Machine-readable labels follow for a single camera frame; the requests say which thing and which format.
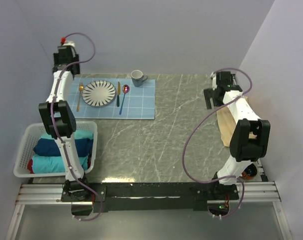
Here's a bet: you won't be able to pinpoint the green handled knife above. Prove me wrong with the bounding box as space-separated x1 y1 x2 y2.
116 81 121 107

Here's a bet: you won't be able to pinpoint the blue checked placemat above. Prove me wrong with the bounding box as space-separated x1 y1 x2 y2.
67 77 156 120

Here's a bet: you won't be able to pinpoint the cream yellow t shirt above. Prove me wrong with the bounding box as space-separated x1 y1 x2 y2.
216 96 260 147

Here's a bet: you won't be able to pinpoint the dark blue rolled shirt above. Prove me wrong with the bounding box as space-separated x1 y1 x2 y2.
33 138 94 157

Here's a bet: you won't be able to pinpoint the grey mug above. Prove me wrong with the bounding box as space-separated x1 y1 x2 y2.
130 70 148 87

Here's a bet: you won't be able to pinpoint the dark bowl orange inside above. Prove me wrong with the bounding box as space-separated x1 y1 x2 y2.
241 163 258 180

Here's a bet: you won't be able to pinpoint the gold fork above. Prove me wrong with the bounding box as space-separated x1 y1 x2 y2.
76 82 84 112

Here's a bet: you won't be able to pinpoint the aluminium frame rail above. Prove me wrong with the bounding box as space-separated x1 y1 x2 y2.
15 182 281 205

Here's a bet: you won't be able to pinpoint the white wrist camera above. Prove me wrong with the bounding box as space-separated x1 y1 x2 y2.
60 37 76 48
210 72 217 90

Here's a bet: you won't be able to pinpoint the white plastic basket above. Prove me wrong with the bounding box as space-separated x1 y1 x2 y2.
13 121 98 178

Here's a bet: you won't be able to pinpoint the teal folded shirt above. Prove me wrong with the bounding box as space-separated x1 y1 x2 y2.
39 129 94 141

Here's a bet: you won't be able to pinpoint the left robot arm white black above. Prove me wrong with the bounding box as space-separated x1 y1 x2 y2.
38 41 91 202

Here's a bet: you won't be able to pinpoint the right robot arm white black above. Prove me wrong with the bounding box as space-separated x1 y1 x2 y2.
203 68 271 200

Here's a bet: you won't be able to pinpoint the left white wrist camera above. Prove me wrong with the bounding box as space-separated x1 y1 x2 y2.
60 37 76 48

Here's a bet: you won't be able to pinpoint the striped white plate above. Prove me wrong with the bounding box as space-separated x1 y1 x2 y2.
82 80 117 107

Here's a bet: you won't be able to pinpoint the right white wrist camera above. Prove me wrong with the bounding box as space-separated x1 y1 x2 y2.
210 72 217 90

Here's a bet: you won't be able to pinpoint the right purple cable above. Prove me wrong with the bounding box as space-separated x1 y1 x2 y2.
182 68 253 219

